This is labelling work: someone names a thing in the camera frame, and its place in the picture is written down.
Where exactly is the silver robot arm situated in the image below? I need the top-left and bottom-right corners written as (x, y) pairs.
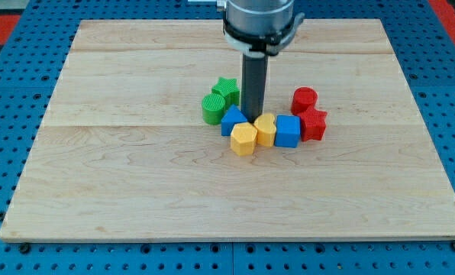
top-left (187, 0), bottom-right (305, 59)

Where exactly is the green star block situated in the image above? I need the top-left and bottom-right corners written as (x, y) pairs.
top-left (211, 77), bottom-right (240, 108)

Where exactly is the red star block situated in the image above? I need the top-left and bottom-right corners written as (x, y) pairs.
top-left (297, 108), bottom-right (328, 141)

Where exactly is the yellow hexagon block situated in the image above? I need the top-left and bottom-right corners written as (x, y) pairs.
top-left (231, 122), bottom-right (257, 156)

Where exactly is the blue triangle block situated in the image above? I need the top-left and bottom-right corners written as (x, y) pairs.
top-left (221, 105), bottom-right (247, 136)

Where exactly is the green cylinder block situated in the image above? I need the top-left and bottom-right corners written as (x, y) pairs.
top-left (202, 93), bottom-right (226, 125)

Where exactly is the yellow heart block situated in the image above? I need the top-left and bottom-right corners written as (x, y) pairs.
top-left (253, 113), bottom-right (276, 147)

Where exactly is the blue cube block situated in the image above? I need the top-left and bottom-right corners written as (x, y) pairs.
top-left (275, 115), bottom-right (301, 148)

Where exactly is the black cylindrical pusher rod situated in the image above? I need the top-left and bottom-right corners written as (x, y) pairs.
top-left (240, 55), bottom-right (268, 123)

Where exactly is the red cylinder block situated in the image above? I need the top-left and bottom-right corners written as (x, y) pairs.
top-left (291, 86), bottom-right (318, 115)

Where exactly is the wooden board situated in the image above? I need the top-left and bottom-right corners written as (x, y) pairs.
top-left (0, 19), bottom-right (455, 243)

